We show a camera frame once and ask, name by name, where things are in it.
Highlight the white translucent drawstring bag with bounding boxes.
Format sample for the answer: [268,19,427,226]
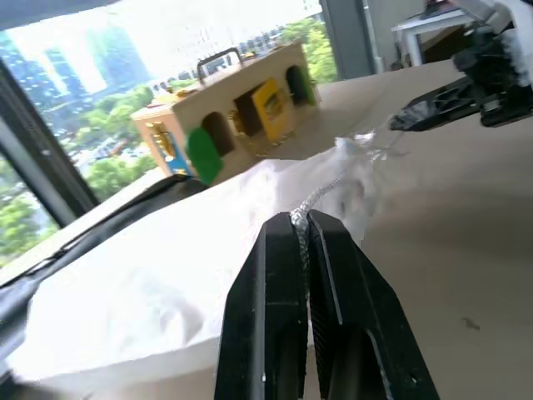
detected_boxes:
[7,124,411,378]

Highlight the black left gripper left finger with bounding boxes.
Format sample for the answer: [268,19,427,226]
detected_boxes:
[213,210,312,400]

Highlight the white background desk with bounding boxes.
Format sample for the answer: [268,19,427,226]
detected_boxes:
[391,7,476,68]

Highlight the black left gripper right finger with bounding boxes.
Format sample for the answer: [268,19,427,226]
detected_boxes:
[306,209,441,400]

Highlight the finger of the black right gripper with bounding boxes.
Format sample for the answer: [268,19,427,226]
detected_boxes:
[386,77,486,133]

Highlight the dark window frame mullion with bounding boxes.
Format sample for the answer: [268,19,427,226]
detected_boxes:
[0,57,101,229]

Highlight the wooden lock box toy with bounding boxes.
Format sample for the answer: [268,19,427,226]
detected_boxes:
[132,41,324,187]

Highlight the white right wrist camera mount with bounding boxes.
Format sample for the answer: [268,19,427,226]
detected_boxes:
[456,0,532,88]

